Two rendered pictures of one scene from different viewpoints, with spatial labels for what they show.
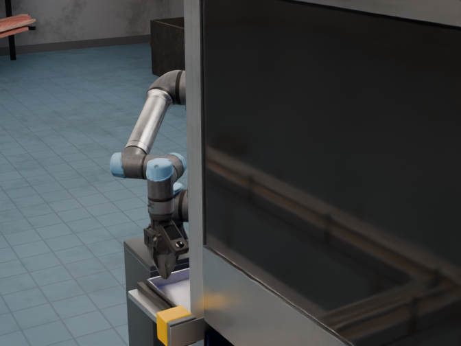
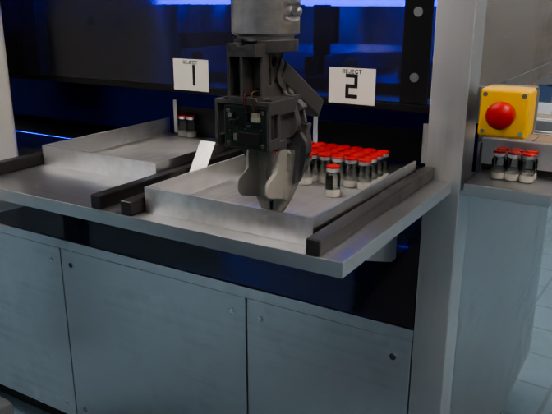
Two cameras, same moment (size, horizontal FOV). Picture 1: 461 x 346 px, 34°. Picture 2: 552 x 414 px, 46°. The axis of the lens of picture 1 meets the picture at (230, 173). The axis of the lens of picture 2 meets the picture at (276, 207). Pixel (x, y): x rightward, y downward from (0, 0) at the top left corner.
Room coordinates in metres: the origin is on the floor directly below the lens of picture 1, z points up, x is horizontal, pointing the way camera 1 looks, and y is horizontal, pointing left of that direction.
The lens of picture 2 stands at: (2.37, 0.87, 1.15)
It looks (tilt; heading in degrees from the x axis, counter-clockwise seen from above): 17 degrees down; 244
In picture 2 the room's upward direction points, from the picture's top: straight up
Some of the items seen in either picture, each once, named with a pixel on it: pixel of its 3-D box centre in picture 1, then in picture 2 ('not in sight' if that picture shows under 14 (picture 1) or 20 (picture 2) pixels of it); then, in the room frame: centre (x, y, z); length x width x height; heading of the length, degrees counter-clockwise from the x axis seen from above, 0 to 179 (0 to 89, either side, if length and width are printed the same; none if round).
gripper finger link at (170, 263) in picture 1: (167, 261); (254, 183); (2.06, 0.19, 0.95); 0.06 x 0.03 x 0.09; 33
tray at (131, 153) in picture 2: not in sight; (163, 145); (2.03, -0.30, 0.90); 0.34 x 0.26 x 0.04; 33
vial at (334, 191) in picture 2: not in sight; (333, 181); (1.89, 0.08, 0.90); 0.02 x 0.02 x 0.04
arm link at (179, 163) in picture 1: (164, 168); not in sight; (2.16, 0.20, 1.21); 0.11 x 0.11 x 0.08; 77
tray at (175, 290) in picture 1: (214, 296); (290, 184); (1.94, 0.05, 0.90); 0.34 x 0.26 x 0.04; 32
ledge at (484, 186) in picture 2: not in sight; (515, 185); (1.57, 0.12, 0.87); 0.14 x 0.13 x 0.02; 33
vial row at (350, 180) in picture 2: not in sight; (318, 167); (1.87, 0.00, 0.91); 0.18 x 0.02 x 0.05; 122
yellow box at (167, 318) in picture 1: (175, 327); (508, 111); (1.61, 0.13, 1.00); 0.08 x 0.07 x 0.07; 33
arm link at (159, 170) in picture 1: (160, 179); not in sight; (2.06, 0.20, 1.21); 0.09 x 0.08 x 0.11; 167
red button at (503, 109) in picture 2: not in sight; (501, 115); (1.65, 0.16, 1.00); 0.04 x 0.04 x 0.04; 33
